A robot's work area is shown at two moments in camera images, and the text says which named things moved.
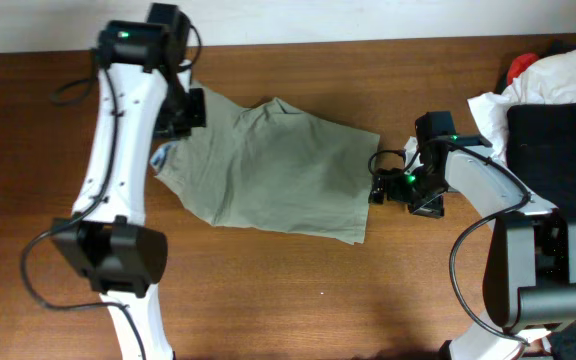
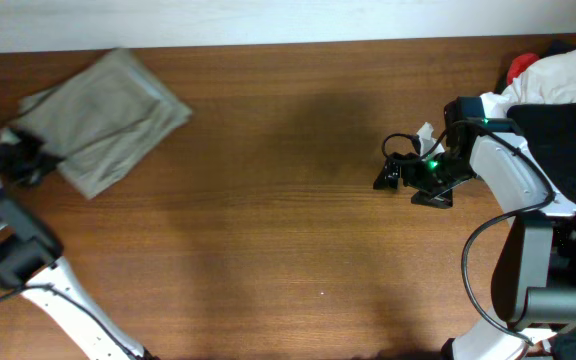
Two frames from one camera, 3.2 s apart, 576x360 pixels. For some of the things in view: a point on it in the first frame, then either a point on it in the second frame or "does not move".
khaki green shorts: [273, 167] to [103, 120]
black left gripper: [188, 112] to [23, 163]
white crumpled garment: [565, 78] does not move
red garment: [519, 65] does not move
